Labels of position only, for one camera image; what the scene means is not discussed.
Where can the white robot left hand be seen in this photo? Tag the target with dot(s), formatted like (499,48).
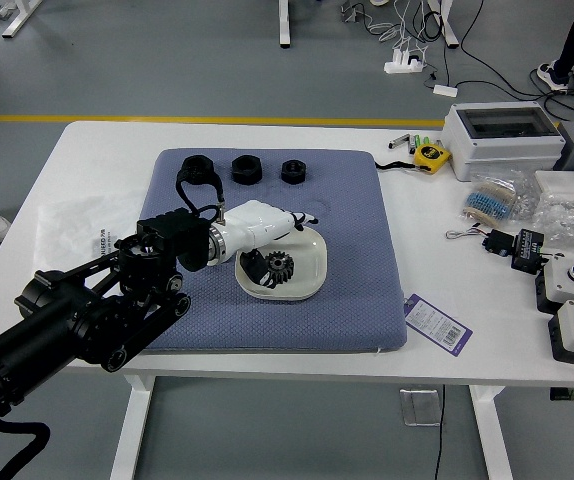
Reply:
(257,222)

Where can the large black bevel gear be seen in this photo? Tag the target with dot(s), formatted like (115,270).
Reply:
(281,270)

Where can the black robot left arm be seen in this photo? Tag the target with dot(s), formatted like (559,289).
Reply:
(67,310)

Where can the large black hex nut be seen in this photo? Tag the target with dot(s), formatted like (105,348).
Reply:
(247,169)
(198,167)

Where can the small black hex nut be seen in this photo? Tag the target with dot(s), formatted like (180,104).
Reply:
(293,171)

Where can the silver box under table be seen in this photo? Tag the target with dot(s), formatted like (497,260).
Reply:
(419,407)

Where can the small white flat box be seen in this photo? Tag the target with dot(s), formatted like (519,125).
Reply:
(562,185)

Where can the white square dish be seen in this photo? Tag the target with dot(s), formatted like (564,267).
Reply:
(309,260)

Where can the blue-grey quilted mat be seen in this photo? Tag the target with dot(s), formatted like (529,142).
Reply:
(292,325)

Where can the clear printed plastic bag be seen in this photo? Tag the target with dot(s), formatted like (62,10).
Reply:
(77,215)

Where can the green batteries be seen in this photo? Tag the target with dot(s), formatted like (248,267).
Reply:
(418,141)

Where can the white background table leg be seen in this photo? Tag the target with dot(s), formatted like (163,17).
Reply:
(19,17)
(448,25)
(285,22)

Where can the purple barcode tag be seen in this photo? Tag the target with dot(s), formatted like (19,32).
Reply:
(437,325)

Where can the white power strip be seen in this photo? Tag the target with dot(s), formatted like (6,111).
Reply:
(403,66)

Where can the white power adapter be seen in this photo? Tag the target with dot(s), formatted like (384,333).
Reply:
(444,90)

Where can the bag of blue resistors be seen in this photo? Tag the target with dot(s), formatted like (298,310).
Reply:
(497,197)

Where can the black module with green label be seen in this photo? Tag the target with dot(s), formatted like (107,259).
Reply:
(527,250)

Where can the clear crumpled plastic bag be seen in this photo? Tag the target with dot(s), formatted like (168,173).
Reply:
(572,220)

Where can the grey metal bracket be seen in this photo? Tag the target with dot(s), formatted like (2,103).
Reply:
(3,11)
(351,12)

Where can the grey enclosure with clear lid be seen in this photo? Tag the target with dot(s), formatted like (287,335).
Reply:
(502,147)

